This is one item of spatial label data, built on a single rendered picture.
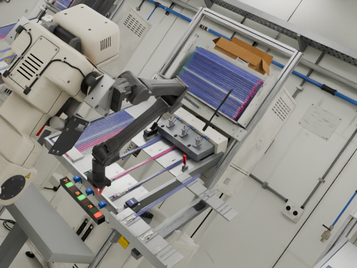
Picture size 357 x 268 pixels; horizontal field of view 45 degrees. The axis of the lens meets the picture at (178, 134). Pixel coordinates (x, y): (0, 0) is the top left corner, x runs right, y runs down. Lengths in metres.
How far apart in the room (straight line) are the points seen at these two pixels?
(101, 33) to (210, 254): 2.80
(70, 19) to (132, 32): 2.02
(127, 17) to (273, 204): 1.94
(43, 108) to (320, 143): 2.72
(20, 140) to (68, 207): 1.22
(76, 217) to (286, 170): 1.92
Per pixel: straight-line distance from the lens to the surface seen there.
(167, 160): 2.32
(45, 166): 3.69
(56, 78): 1.41
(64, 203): 2.71
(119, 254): 2.40
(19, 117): 1.52
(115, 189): 2.16
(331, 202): 3.67
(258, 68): 2.91
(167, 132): 2.42
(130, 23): 3.52
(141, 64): 4.92
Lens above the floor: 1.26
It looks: 3 degrees down
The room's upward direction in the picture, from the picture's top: 34 degrees clockwise
